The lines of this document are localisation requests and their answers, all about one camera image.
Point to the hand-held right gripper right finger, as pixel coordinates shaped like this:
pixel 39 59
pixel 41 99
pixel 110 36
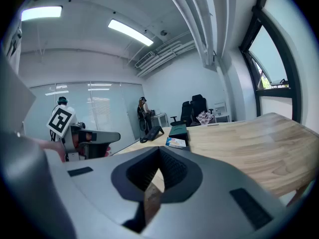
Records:
pixel 211 208

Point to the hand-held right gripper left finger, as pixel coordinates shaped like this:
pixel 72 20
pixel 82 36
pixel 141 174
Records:
pixel 74 198

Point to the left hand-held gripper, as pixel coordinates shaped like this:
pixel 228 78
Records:
pixel 61 119

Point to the small colourful card packet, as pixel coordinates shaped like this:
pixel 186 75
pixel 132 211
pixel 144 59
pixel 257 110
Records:
pixel 175 142

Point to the teal sliding gift box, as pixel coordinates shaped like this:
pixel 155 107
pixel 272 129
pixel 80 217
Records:
pixel 177 131

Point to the person's left forearm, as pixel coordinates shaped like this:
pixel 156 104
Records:
pixel 51 148

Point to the person's left hand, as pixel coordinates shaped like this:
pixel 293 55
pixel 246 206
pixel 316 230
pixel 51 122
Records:
pixel 81 141

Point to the black desk telephone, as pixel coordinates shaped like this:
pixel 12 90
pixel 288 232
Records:
pixel 154 133

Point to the white desk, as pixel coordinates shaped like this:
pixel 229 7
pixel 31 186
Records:
pixel 159 118

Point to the pink checked cloth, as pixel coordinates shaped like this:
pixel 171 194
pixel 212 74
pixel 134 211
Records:
pixel 205 118

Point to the black office chair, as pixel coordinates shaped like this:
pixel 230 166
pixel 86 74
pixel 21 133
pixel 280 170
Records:
pixel 185 113
pixel 200 103

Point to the ceiling air conditioner vent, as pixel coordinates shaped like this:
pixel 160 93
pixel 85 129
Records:
pixel 145 58

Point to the white side table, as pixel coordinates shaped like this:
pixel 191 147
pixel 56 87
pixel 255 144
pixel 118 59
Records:
pixel 221 111

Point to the white ceiling pipes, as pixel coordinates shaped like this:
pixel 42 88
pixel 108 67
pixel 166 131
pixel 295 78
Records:
pixel 169 53

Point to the rectangular ceiling light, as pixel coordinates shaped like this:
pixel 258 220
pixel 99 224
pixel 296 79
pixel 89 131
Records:
pixel 130 32
pixel 41 12

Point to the black window frame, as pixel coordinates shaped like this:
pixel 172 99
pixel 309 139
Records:
pixel 295 83

